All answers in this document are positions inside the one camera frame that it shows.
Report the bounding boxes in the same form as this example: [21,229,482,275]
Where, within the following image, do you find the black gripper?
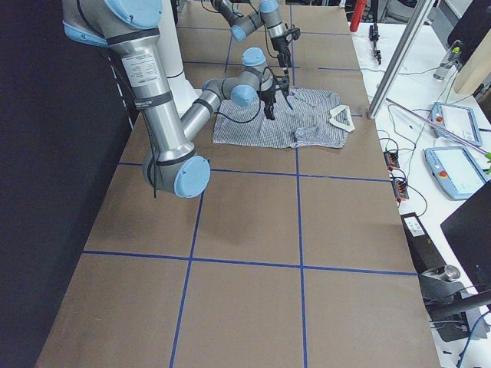
[271,25,301,74]
[259,76,290,120]

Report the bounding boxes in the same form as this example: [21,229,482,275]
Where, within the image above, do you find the striped polo shirt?
[212,87,355,149]

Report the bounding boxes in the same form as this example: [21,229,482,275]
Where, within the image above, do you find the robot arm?
[210,0,301,76]
[63,1,289,198]

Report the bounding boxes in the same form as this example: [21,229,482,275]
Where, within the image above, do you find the red cylinder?
[350,0,367,32]

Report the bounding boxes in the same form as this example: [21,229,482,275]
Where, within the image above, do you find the black tripod stick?
[369,0,381,65]

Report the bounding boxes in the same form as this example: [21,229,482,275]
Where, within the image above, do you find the far orange connector block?
[383,150,400,171]

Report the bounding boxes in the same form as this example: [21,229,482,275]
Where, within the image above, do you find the orange connector block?
[391,178,409,202]
[383,150,400,171]

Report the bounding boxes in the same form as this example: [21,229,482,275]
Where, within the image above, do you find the near orange connector block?
[391,178,409,202]

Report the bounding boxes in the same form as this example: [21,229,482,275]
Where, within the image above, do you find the clear water bottle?
[433,39,464,81]

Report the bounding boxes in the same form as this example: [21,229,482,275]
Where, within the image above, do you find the reacher grabber stick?
[386,98,491,163]

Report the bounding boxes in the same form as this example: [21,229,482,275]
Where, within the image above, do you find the far teach pendant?
[431,102,483,146]

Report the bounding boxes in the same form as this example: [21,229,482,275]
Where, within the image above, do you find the teach pendant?
[431,102,483,146]
[424,146,488,200]

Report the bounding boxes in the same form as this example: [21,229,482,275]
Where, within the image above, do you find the near teach pendant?
[424,146,488,200]

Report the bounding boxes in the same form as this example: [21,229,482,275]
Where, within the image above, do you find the black box with label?
[400,212,447,274]

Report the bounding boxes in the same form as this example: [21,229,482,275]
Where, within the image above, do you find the black monitor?
[440,182,491,291]

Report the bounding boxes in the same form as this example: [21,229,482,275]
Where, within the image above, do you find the white mounting pedestal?
[157,0,199,114]

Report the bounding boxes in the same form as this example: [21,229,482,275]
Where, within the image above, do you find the aluminium frame post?
[367,0,434,119]

